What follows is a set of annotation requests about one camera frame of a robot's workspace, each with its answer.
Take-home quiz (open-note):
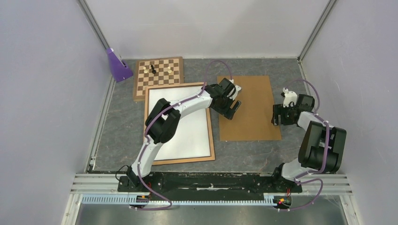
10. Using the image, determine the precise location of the purple wedge stand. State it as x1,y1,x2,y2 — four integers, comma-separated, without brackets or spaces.
106,48,133,83

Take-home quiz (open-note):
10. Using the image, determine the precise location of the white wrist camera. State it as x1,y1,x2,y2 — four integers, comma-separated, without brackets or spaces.
281,88,298,108
228,79,242,100

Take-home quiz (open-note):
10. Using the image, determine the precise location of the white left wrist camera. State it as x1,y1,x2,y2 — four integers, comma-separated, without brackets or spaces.
228,79,242,100

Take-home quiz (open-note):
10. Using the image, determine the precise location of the brown cardboard backing board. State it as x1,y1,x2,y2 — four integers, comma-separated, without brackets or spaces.
219,75,282,141

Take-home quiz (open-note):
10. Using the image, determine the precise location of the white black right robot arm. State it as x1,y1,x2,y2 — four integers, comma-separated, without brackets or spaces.
271,91,347,191

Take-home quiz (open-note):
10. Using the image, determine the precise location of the black chess piece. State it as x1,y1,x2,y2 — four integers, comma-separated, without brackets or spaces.
150,65,157,74

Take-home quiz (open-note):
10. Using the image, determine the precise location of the wooden picture frame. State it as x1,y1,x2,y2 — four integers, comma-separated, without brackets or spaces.
143,82,216,166

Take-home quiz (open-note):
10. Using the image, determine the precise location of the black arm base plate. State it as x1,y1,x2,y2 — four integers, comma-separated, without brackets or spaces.
116,172,303,195

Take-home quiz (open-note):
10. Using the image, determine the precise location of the red sunset photo print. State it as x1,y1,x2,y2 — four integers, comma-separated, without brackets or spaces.
146,85,212,161

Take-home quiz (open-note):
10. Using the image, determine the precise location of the slotted cable duct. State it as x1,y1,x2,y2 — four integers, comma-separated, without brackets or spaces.
81,194,293,206

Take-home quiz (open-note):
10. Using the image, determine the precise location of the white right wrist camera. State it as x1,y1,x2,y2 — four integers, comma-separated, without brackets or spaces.
281,88,298,108

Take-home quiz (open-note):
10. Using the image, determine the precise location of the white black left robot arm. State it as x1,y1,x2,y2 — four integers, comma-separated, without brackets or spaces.
126,78,242,191

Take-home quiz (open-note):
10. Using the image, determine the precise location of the wooden chessboard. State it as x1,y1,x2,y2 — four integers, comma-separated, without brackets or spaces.
133,56,184,101

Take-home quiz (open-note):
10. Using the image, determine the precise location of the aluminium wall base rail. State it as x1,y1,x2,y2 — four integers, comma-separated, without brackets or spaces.
84,77,115,173

